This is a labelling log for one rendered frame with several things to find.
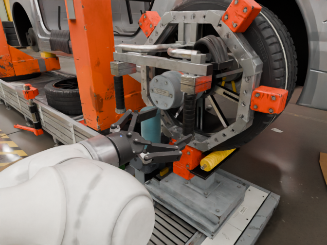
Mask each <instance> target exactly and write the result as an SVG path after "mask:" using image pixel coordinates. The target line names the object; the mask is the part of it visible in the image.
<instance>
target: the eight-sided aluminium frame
mask: <svg viewBox="0 0 327 245"><path fill-rule="evenodd" d="M224 13H225V11H220V10H208V11H182V12H175V11H170V12H165V14H164V15H163V16H162V17H161V20H160V21H159V23H158V24H157V26H156V27H155V29H154V30H153V32H152V33H151V35H150V36H149V38H148V40H147V41H146V43H145V44H144V45H158V44H163V43H164V42H165V40H166V39H167V37H168V36H169V35H170V33H171V32H172V31H173V29H174V28H175V27H176V25H177V24H178V23H179V22H184V23H192V22H197V23H207V24H212V25H213V27H214V28H215V30H216V31H217V33H218V34H219V35H220V37H221V38H222V39H223V41H224V43H225V44H226V45H227V47H228V48H229V50H230V51H231V52H232V54H233V55H234V57H235V58H236V59H237V61H238V62H239V64H240V65H241V66H242V68H243V75H242V81H241V88H240V95H239V102H238V108H237V115H236V122H235V123H233V124H231V125H230V126H228V127H226V128H224V129H223V130H221V131H219V132H217V133H216V134H214V135H213V136H211V137H209V138H208V137H206V136H203V135H200V134H197V133H195V132H194V133H195V140H194V141H191V142H190V143H189V144H187V145H189V146H191V147H194V148H196V149H198V150H201V151H203V152H205V151H207V150H210V149H211V148H213V147H214V146H216V145H218V144H220V143H222V142H224V141H226V140H227V139H229V138H231V137H233V136H235V135H237V134H240V133H241V132H242V131H244V130H246V129H247V128H248V127H250V126H251V125H252V124H253V119H254V111H255V110H251V109H250V103H251V97H252V91H253V89H255V88H257V87H259V84H260V78H261V73H262V72H263V70H262V68H263V62H262V61H261V59H260V57H259V55H257V54H256V52H255V51H254V50H253V48H252V47H251V45H250V44H249V43H248V41H247V40H246V38H245V37H244V36H243V34H242V33H233V32H232V31H231V29H230V28H229V27H228V26H227V25H226V24H225V23H224V22H223V21H222V20H221V18H222V16H223V14H224ZM140 66H141V89H142V92H141V95H142V99H143V101H144V103H145V104H146V106H155V107H157V106H156V105H155V104H154V103H153V101H152V99H151V96H150V92H149V87H150V82H151V80H152V79H153V78H154V77H155V67H151V66H145V65H140ZM159 109H160V108H159ZM160 110H161V113H160V115H161V130H162V132H163V133H164V135H165V136H167V137H169V138H170V137H172V138H173V139H175V140H180V139H181V133H182V128H181V127H179V126H176V125H175V124H174V122H173V121H172V119H171V118H170V116H169V114H168V113H167V111H166V110H163V109H160Z"/></svg>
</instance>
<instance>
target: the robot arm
mask: <svg viewBox="0 0 327 245"><path fill-rule="evenodd" d="M157 110H158V109H157V107H155V108H152V109H149V110H146V111H141V112H138V110H134V112H132V110H131V109H128V110H127V111H126V112H125V114H124V115H123V116H122V117H121V118H120V119H119V120H118V121H117V122H115V123H113V124H111V125H110V132H109V133H110V134H109V135H106V136H103V135H98V136H95V137H92V138H90V139H87V140H83V141H80V142H78V143H75V144H71V145H61V146H58V147H54V148H51V149H48V150H45V151H42V152H39V153H36V154H34V155H31V156H29V157H26V158H24V159H22V160H20V161H18V162H16V163H14V164H12V165H11V166H9V167H7V168H6V169H4V170H3V171H1V172H0V245H147V243H148V241H149V239H150V237H151V235H152V232H153V229H154V224H155V211H154V207H153V199H152V197H151V195H150V194H149V192H148V190H147V189H146V188H145V187H144V185H143V184H142V183H141V182H140V181H139V180H137V179H136V178H135V177H134V176H132V175H131V174H129V173H128V172H126V171H124V170H122V169H119V168H118V167H120V166H122V165H124V164H126V163H128V162H129V161H131V160H132V159H133V158H140V159H141V160H142V165H143V166H147V165H149V164H152V163H163V162H174V161H180V159H181V157H182V150H183V149H185V147H186V145H187V144H189V143H190V140H191V139H192V136H193V135H192V134H189V135H187V136H185V137H183V138H182V139H180V140H178V141H176V142H174V144H173V145H170V144H161V143H153V142H151V141H150V140H145V139H144V138H143V137H141V136H140V135H139V133H137V132H134V127H135V124H136V122H138V123H140V122H142V121H145V120H148V119H150V118H153V117H155V116H156V113H157ZM130 118H131V122H130V126H129V128H128V131H120V130H121V129H122V127H123V126H124V125H125V124H126V123H127V122H128V120H129V119H130ZM145 145H147V148H146V149H144V148H145Z"/></svg>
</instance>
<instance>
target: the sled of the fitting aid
mask: <svg viewBox="0 0 327 245"><path fill-rule="evenodd" d="M172 172H173V164H172V165H170V166H169V167H166V168H164V169H163V170H161V171H160V173H158V174H157V175H155V176H154V177H152V178H151V179H150V180H148V181H147V182H145V183H144V187H145V188H146V189H147V190H148V192H149V194H150V195H151V197H152V198H153V199H154V200H155V201H157V202H158V203H160V204H161V205H163V206H164V207H166V208H167V209H169V210H170V211H171V212H173V213H174V214H176V215H177V216H179V217H180V218H181V219H183V220H184V221H186V222H187V223H189V224H190V225H192V226H193V227H195V228H196V229H198V230H199V231H200V232H202V233H203V234H205V235H206V236H208V237H209V238H211V239H214V238H215V236H216V235H217V234H218V233H219V231H220V230H221V229H222V228H223V226H224V225H225V224H226V223H227V221H228V220H229V219H230V218H231V216H232V215H233V214H234V213H235V211H236V210H237V209H238V207H239V206H240V205H241V204H242V202H243V201H244V197H245V193H244V194H243V196H242V197H241V198H240V199H239V200H238V201H237V203H236V204H235V205H234V206H233V207H232V209H231V210H230V211H229V212H228V213H227V215H226V216H225V217H224V218H223V219H222V221H221V222H220V223H219V224H218V223H216V222H215V221H213V220H212V219H210V218H208V217H207V216H205V215H204V214H202V213H200V212H199V211H197V210H196V209H194V208H192V207H191V206H189V205H188V204H186V203H184V202H183V201H181V200H180V199H178V198H176V197H175V196H173V195H172V194H170V193H168V192H167V191H165V190H164V189H162V188H160V181H161V180H162V179H164V178H165V177H167V176H168V175H169V174H171V173H172Z"/></svg>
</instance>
